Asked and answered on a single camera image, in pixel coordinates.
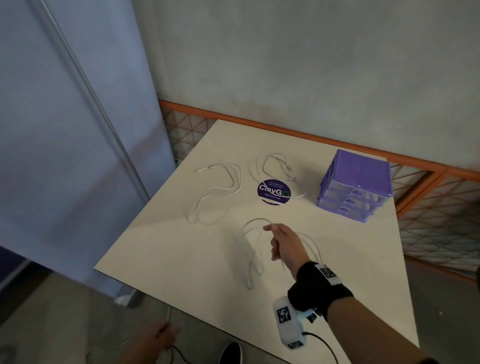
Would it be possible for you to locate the person's left hand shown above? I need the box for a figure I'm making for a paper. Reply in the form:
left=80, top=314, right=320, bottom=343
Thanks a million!
left=147, top=320, right=181, bottom=352

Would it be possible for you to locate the person's right hand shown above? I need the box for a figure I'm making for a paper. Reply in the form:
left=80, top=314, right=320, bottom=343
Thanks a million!
left=262, top=223, right=313, bottom=280

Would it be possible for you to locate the white cable front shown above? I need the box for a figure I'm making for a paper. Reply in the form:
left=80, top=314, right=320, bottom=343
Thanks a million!
left=239, top=218, right=323, bottom=290

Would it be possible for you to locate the white cable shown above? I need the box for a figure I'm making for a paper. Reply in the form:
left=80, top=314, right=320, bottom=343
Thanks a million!
left=186, top=163, right=243, bottom=226
left=239, top=218, right=323, bottom=290
left=249, top=152, right=307, bottom=200

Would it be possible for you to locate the purple plastic drawer organizer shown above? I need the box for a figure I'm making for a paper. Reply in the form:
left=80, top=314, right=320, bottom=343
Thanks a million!
left=316, top=149, right=394, bottom=224

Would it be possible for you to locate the person's left forearm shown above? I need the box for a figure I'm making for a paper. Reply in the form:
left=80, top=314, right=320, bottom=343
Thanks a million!
left=116, top=334, right=159, bottom=364

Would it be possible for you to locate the person's right forearm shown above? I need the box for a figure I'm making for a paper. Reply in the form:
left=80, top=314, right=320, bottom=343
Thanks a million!
left=325, top=288, right=442, bottom=364

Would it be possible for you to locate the black marker wristband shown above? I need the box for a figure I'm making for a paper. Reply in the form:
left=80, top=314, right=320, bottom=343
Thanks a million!
left=287, top=261, right=355, bottom=323

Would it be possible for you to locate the round purple sticker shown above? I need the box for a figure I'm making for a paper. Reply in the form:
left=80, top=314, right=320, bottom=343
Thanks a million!
left=257, top=179, right=292, bottom=206

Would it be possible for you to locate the black shoe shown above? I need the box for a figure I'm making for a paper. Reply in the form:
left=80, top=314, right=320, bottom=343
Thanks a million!
left=218, top=341, right=244, bottom=364

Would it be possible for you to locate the cream white table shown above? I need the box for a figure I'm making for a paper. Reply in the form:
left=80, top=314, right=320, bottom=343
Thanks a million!
left=93, top=119, right=421, bottom=364

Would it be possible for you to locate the blue-grey partition panel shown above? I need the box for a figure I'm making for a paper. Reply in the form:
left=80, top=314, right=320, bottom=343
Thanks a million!
left=0, top=0, right=177, bottom=308

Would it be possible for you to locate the grey metal pole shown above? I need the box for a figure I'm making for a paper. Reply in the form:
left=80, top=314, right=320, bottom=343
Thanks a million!
left=29, top=0, right=152, bottom=205

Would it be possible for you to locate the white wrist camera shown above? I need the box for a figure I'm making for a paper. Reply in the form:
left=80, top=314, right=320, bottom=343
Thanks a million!
left=272, top=296, right=307, bottom=350

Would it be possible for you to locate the black camera cable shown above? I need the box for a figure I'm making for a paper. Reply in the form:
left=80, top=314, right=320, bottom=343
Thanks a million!
left=301, top=331, right=340, bottom=364

